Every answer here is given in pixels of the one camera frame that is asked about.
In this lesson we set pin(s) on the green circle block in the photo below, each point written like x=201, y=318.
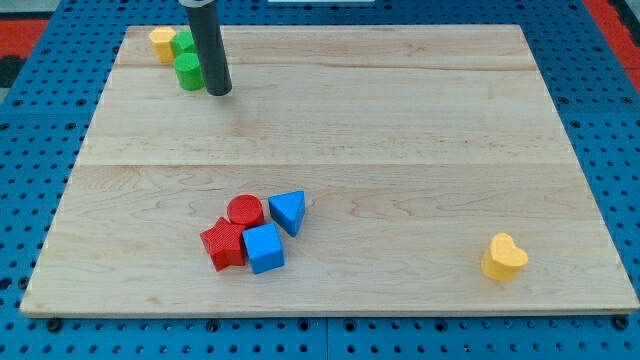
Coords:
x=188, y=71

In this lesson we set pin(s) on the red circle block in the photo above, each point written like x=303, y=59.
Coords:
x=247, y=210

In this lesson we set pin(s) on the red star block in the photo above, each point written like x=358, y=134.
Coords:
x=224, y=244

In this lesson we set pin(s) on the green star block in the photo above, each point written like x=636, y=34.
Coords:
x=182, y=43

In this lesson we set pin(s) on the wooden board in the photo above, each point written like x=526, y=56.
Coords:
x=414, y=146

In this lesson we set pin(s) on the blue triangle block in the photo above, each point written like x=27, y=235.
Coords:
x=288, y=210

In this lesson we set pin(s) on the blue cube block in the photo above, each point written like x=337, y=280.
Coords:
x=264, y=248

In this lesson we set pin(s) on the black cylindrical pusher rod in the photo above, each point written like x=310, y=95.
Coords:
x=203, y=20

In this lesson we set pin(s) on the yellow heart block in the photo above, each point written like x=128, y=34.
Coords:
x=503, y=260

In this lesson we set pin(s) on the yellow hexagon block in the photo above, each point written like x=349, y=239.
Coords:
x=160, y=38

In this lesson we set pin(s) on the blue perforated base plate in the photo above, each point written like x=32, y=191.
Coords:
x=585, y=57

